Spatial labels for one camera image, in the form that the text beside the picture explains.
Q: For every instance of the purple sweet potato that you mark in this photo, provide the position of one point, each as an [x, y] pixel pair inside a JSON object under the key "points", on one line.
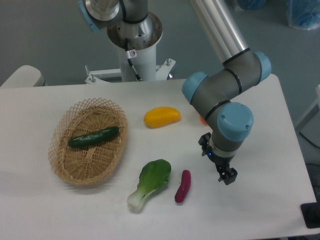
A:
{"points": [[184, 188]]}

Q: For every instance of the orange object behind arm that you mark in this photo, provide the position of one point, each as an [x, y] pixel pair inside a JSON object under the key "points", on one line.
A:
{"points": [[203, 120]]}

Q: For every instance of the blue plastic bag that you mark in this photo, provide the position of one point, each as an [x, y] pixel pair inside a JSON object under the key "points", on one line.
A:
{"points": [[303, 14]]}

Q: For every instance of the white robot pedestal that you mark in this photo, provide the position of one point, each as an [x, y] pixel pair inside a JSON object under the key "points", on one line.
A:
{"points": [[136, 46]]}

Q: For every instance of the green bok choy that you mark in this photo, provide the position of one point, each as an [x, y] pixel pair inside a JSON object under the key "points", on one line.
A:
{"points": [[153, 176]]}

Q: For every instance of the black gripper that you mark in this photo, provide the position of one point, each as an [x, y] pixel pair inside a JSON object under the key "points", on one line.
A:
{"points": [[220, 158]]}

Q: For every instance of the black table-edge device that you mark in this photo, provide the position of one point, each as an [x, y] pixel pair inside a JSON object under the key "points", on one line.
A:
{"points": [[311, 214]]}

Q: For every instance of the yellow mango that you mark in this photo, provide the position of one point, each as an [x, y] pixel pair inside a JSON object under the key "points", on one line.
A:
{"points": [[161, 116]]}

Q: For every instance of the white chair back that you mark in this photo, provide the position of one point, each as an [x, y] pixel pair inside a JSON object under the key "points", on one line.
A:
{"points": [[24, 77]]}

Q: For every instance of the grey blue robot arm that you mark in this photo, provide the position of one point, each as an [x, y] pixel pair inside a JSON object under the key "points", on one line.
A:
{"points": [[211, 96]]}

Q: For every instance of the woven wicker basket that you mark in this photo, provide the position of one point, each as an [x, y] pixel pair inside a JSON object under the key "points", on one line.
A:
{"points": [[90, 165]]}

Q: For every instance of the green cucumber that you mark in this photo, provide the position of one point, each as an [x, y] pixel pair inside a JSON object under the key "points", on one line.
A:
{"points": [[94, 138]]}

